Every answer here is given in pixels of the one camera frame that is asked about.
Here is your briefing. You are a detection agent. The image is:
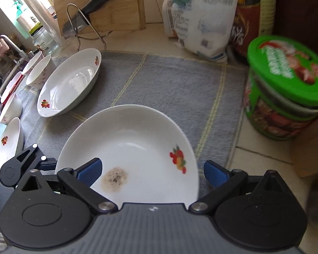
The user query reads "glass jar green lid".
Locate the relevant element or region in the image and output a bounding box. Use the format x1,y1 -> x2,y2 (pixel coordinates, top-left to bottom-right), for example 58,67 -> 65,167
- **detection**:
29,25 -> 60,55

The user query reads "santoku knife black handle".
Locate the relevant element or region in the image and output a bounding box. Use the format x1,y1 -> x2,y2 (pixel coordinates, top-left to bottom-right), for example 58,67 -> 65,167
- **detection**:
62,0 -> 117,39

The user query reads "white printed plastic bag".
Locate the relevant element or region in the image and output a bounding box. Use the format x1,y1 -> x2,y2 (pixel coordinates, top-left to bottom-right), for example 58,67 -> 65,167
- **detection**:
162,0 -> 240,62

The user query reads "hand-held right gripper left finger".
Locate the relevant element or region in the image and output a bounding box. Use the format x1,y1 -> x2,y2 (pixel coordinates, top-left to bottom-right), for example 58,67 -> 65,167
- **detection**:
21,157 -> 120,215

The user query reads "white plate fruit print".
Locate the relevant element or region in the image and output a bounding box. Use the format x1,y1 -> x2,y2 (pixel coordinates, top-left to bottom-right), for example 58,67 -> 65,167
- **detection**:
0,117 -> 24,174
54,104 -> 200,208
37,48 -> 102,117

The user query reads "green lidded printed tub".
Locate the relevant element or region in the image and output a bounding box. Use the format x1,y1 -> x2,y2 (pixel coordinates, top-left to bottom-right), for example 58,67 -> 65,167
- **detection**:
244,35 -> 318,141

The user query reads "white plastic roll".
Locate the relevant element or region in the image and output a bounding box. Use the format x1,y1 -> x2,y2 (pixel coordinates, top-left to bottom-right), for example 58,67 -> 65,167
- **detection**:
16,12 -> 40,36

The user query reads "knife block with knives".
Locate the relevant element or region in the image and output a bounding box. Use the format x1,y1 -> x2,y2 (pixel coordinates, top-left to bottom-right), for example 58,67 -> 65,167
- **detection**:
232,0 -> 277,57

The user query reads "grey checked dish mat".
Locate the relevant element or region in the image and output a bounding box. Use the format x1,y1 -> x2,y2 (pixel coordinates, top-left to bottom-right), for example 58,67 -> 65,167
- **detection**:
0,50 -> 248,175

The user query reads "tan cardboard box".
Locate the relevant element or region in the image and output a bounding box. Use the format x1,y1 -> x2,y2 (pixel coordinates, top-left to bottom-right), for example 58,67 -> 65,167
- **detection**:
291,127 -> 318,178

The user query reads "clear plastic wrap roll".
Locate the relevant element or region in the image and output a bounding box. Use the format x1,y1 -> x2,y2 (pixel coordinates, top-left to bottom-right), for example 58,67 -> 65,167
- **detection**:
21,0 -> 67,49

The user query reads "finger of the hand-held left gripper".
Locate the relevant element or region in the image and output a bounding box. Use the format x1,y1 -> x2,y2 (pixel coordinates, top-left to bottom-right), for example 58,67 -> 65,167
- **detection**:
16,143 -> 57,181

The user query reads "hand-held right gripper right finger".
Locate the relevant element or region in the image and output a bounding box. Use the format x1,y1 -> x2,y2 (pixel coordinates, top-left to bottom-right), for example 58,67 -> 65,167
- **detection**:
188,160 -> 290,215

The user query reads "wooden cutting board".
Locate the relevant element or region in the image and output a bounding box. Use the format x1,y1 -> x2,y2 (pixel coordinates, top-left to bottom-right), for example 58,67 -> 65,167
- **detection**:
50,0 -> 146,36

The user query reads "metal wire rack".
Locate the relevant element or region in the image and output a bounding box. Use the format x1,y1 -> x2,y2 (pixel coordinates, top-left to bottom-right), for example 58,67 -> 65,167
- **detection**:
66,3 -> 114,52

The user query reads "steel kitchen faucet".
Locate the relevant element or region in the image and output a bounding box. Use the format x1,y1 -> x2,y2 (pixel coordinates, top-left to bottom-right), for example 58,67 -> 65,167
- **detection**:
0,34 -> 28,64

